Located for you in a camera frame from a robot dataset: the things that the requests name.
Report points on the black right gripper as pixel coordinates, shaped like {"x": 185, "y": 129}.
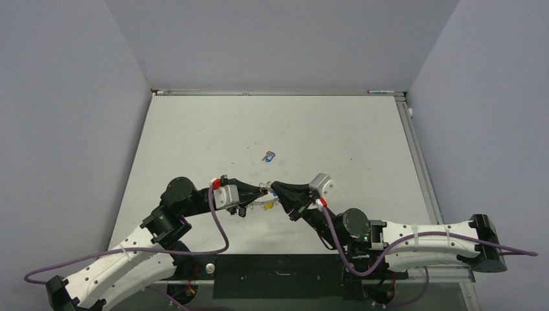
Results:
{"x": 297, "y": 195}

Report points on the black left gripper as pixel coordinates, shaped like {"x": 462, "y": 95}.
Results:
{"x": 247, "y": 192}

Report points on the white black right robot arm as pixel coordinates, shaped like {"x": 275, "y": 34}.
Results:
{"x": 382, "y": 244}

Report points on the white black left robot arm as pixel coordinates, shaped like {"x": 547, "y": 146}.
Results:
{"x": 153, "y": 250}

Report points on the blue key tag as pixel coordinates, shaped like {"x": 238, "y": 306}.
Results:
{"x": 269, "y": 157}

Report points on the silver key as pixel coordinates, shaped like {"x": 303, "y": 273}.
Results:
{"x": 265, "y": 154}

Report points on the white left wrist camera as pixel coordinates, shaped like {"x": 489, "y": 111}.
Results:
{"x": 225, "y": 196}

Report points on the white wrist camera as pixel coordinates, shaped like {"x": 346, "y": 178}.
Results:
{"x": 322, "y": 188}
{"x": 225, "y": 196}

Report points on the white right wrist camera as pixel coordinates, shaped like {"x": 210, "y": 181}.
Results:
{"x": 322, "y": 188}

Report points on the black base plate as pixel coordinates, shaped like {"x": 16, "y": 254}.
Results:
{"x": 278, "y": 277}

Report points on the aluminium back rail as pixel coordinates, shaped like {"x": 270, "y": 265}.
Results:
{"x": 327, "y": 92}

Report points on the aluminium rail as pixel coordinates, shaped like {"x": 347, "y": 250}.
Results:
{"x": 327, "y": 92}
{"x": 426, "y": 186}

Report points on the aluminium right side rail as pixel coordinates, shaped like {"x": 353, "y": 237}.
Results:
{"x": 426, "y": 186}

